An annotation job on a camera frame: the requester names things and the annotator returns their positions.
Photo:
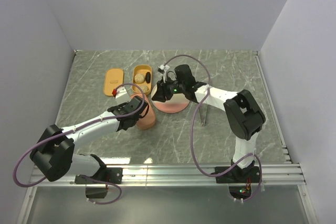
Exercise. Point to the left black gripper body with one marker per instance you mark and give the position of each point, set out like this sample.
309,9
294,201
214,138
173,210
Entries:
135,118

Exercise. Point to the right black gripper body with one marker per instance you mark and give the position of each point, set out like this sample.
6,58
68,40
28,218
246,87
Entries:
173,87

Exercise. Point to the steamed bun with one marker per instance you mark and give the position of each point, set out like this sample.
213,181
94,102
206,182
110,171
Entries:
139,78
144,88

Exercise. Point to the pink lunch box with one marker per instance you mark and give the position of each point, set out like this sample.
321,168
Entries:
147,122

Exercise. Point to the black sea cucumber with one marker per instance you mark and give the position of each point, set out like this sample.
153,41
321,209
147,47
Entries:
148,77

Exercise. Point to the pink lunch box lid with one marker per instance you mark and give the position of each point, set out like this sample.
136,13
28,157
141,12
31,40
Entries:
148,111

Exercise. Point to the orange lunch box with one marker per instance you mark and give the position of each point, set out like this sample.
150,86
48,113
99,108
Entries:
142,69

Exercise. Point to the metal tongs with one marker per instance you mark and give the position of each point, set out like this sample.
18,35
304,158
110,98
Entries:
203,112

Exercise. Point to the orange lunch box lid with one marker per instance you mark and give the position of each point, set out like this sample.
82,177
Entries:
113,78

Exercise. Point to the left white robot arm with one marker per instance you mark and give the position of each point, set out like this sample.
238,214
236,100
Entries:
57,157

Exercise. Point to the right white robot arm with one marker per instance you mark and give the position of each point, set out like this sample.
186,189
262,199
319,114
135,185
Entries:
244,116

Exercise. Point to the pink and cream plate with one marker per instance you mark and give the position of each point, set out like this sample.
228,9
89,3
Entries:
176,103

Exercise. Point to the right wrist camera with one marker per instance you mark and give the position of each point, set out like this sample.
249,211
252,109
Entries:
163,69

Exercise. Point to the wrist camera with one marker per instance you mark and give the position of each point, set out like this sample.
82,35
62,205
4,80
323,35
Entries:
163,69
121,96

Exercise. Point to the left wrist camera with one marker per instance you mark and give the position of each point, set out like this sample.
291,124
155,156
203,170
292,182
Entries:
121,96

